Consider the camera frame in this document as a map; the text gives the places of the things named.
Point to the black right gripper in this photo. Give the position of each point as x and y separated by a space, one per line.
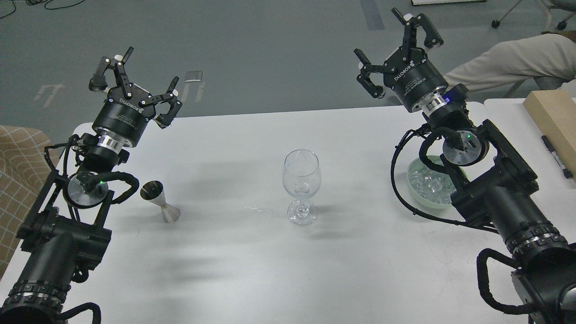
415 80

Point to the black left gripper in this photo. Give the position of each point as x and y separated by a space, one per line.
128 118

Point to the steel double jigger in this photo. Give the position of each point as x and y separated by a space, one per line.
154 192

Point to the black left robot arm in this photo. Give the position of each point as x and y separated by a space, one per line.
64 231

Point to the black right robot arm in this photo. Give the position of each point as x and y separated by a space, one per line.
493 183

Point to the green bowl of ice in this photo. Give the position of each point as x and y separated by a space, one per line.
430 188

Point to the clear wine glass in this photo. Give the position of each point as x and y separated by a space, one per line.
301 180

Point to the white board on floor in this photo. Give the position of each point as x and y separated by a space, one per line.
440 2

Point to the beige checkered chair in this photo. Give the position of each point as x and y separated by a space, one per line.
23 171

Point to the person's beige trouser leg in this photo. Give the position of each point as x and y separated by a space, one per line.
551 54

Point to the light wooden block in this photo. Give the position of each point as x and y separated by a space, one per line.
554 112

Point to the office chair wheeled base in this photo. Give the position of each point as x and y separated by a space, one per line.
543 16

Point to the black marker pen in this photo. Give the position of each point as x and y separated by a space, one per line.
566 172

